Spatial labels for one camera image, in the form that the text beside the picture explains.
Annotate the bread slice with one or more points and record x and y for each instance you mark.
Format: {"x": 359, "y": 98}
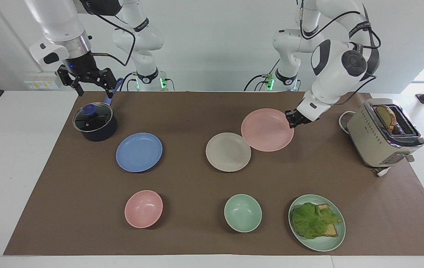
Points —
{"x": 386, "y": 116}

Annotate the green lettuce leaf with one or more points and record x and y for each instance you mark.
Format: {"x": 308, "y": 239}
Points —
{"x": 308, "y": 221}

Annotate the toast slice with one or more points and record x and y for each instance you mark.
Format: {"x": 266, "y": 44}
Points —
{"x": 331, "y": 230}

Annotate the white wall socket strip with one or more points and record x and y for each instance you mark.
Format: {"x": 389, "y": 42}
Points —
{"x": 41, "y": 83}

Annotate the pink bowl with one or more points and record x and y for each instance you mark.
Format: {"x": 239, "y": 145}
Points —
{"x": 143, "y": 209}

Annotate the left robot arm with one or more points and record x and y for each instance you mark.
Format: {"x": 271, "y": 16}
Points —
{"x": 333, "y": 80}

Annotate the beige toaster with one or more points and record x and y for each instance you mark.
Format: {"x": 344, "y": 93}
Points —
{"x": 370, "y": 143}

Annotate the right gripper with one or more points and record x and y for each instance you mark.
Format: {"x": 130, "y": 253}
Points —
{"x": 81, "y": 65}

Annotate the green plate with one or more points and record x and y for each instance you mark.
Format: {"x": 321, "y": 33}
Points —
{"x": 321, "y": 243}

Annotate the dark blue pot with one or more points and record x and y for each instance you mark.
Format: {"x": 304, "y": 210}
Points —
{"x": 99, "y": 132}

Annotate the pink plate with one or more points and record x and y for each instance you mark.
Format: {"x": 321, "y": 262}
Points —
{"x": 266, "y": 129}

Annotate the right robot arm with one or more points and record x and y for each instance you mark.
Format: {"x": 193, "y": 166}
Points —
{"x": 61, "y": 22}

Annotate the green bowl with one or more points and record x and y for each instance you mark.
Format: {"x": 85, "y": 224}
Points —
{"x": 243, "y": 213}

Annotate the blue plate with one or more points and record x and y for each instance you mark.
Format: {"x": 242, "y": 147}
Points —
{"x": 139, "y": 152}

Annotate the glass lid with blue knob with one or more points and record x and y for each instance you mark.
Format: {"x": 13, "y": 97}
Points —
{"x": 93, "y": 118}

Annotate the beige plate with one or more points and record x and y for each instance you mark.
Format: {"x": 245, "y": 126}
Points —
{"x": 228, "y": 152}

